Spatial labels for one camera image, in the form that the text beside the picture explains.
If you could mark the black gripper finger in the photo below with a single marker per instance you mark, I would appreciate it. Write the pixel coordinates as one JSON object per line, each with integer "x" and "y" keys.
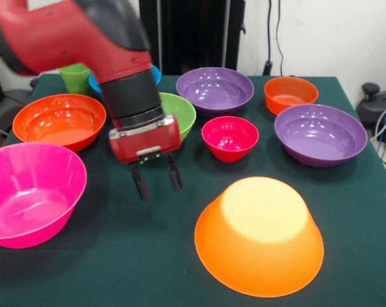
{"x": 175, "y": 177}
{"x": 141, "y": 184}

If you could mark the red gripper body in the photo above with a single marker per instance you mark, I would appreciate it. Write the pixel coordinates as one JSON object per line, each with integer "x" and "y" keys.
{"x": 142, "y": 144}

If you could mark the purple bowl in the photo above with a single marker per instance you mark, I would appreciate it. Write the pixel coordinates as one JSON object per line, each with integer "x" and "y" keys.
{"x": 212, "y": 89}
{"x": 321, "y": 137}

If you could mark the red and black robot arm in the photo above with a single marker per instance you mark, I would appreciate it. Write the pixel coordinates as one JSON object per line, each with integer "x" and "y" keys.
{"x": 68, "y": 32}

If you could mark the green bowl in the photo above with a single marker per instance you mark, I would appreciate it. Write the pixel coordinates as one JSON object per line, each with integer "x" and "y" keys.
{"x": 183, "y": 112}

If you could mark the small crimson bowl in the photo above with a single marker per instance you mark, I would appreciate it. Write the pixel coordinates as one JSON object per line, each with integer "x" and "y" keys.
{"x": 229, "y": 137}

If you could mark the blue bowl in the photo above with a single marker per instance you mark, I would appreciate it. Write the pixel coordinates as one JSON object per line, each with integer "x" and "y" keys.
{"x": 95, "y": 84}

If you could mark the dark green tablecloth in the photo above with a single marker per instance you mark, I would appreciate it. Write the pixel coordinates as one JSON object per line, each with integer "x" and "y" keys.
{"x": 116, "y": 256}

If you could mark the large red-orange bowl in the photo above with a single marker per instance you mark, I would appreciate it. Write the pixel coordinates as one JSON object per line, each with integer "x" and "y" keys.
{"x": 58, "y": 121}

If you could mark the green cup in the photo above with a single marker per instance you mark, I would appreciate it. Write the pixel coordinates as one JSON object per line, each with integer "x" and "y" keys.
{"x": 74, "y": 81}

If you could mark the pink bowl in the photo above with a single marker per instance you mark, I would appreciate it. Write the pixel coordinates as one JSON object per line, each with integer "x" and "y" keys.
{"x": 30, "y": 192}

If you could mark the small red-orange bowl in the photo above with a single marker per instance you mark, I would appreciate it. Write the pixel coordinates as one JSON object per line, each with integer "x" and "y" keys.
{"x": 292, "y": 96}

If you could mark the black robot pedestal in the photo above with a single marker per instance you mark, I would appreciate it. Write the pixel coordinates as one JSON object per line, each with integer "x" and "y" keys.
{"x": 193, "y": 38}

